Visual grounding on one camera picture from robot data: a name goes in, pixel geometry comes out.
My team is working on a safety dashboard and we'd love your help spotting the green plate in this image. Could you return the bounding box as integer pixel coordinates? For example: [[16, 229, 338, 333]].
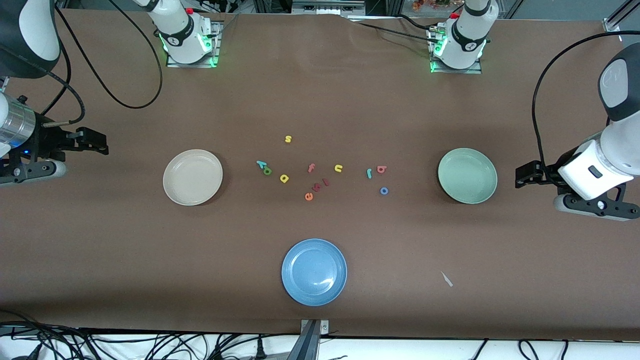
[[437, 147, 498, 205]]

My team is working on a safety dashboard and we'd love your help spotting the brown table cover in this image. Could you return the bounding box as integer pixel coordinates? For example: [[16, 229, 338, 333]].
[[0, 7, 640, 342]]

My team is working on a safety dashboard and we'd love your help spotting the beige brown plate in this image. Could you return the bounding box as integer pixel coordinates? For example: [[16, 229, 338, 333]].
[[163, 149, 224, 206]]

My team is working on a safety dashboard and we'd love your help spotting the orange leafy decoration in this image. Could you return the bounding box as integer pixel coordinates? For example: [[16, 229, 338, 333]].
[[412, 0, 451, 12]]

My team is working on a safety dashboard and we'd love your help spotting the blue plate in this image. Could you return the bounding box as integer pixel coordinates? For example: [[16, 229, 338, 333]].
[[281, 238, 348, 307]]

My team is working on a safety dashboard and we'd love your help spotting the black equipment box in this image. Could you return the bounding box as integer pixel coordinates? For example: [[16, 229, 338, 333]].
[[291, 0, 367, 16]]

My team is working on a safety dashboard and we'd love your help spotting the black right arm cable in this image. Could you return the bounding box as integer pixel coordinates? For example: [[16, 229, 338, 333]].
[[42, 0, 164, 128]]

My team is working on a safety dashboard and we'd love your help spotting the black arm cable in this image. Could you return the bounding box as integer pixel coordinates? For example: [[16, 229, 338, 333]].
[[42, 0, 164, 128], [531, 31, 640, 188]]

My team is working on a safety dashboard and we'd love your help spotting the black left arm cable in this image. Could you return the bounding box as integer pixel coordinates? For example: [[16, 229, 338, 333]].
[[531, 31, 640, 188]]

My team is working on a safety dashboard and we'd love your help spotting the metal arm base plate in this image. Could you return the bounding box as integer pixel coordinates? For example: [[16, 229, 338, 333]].
[[166, 20, 222, 68], [429, 25, 483, 75]]

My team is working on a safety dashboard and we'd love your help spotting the aluminium frame profile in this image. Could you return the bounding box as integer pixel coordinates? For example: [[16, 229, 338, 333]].
[[602, 0, 640, 33]]

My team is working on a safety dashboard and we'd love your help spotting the black base cable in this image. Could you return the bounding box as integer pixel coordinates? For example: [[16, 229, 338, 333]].
[[350, 14, 443, 43]]

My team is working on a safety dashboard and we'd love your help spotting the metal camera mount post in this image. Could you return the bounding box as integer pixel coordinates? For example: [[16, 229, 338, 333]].
[[286, 319, 331, 360]]

